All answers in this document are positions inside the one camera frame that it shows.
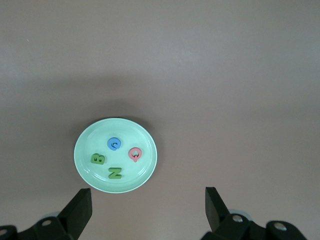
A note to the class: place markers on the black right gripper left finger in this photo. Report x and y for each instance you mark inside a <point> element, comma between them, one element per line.
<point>75,212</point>

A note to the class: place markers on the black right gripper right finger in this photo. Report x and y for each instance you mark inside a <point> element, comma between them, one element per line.
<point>218,215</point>

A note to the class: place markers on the green letter B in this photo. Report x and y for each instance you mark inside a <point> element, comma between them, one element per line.
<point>93,161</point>

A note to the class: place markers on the green letter N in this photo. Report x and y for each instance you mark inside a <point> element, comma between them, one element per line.
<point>115,173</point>

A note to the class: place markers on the blue letter C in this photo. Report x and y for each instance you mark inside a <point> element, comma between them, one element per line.
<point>110,143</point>

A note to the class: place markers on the pink letter Q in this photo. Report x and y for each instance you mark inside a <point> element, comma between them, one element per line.
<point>130,153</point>

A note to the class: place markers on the green plate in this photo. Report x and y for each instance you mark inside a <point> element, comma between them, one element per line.
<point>140,175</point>

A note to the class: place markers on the brown table cover sheet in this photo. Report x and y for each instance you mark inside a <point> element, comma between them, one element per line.
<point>200,75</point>

